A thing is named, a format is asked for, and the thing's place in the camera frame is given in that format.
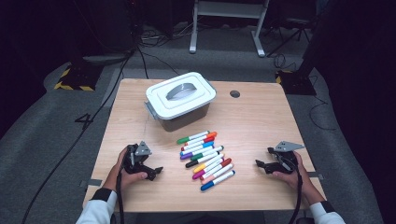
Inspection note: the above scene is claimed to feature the yellow marker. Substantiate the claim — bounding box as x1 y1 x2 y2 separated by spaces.
192 154 226 175

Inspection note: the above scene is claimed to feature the clear plastic storage box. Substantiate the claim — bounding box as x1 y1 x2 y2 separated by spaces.
144 78 218 133

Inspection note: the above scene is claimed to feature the person's right hand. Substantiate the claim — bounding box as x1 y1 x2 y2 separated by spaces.
272 151 316 196

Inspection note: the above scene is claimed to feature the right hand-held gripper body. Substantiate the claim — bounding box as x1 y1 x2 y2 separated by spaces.
266 140 305 175

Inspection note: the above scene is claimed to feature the person's left hand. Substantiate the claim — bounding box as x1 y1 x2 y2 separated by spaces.
102 147 149 192

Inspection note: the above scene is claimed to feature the thin black looped cable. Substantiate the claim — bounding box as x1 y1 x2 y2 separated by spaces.
308 94 338 132

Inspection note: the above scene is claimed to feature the dark blue marker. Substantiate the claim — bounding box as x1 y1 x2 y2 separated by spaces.
200 169 236 192

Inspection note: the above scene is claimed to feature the grey tape piece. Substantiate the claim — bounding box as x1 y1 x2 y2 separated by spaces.
79 178 103 189
307 171 325 181

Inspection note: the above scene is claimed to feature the white metal stand frame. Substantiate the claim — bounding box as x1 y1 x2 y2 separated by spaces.
189 0 271 58

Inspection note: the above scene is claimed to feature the thin black floor cable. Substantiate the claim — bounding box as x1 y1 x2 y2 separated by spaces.
141 50 190 81

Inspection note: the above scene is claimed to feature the light green marker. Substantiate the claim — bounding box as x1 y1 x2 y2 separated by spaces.
177 130 211 146

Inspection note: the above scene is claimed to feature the black marker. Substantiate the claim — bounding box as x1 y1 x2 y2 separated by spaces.
185 151 225 169

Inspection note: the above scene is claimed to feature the hand-held gripper cable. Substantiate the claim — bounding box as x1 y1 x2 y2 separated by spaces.
288 169 304 224
115 169 125 224

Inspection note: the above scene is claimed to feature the long black floor cable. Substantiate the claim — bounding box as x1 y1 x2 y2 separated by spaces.
21 49 136 224

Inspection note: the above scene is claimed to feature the coiled black cable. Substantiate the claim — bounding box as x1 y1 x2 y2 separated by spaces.
273 53 297 72

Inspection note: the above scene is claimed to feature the orange marker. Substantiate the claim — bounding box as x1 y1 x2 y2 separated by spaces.
183 131 219 147

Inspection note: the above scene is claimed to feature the magenta marker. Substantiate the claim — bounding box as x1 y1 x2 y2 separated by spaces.
191 158 227 181

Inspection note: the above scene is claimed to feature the pink marker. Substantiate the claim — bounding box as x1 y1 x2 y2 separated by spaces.
200 163 234 185

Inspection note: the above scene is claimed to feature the black tripod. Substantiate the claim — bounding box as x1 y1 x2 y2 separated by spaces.
267 18 312 58

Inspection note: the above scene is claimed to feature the right hand-held gripper cable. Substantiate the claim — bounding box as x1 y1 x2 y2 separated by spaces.
288 169 304 224

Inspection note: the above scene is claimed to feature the dark red marker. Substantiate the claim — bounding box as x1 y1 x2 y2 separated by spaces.
199 157 233 179

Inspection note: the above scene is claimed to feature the black hazard-striped stand base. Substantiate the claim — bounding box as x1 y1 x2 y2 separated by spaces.
53 63 104 92
275 69 317 96

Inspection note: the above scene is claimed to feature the tangle of cables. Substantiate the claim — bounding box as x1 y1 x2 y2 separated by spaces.
139 22 194 48

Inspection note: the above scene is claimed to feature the grey flat stand foot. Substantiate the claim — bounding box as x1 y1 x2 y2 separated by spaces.
82 53 134 66

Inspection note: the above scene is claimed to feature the left hand-held gripper cable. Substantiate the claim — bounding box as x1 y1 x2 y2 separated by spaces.
115 169 125 224

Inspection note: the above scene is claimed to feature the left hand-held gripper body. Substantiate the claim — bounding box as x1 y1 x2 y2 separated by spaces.
121 140 153 175

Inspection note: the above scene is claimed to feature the light blue marker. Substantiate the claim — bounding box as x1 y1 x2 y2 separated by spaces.
179 140 216 157

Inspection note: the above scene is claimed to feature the white lid with grey handle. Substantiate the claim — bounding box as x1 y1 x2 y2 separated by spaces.
145 71 218 120

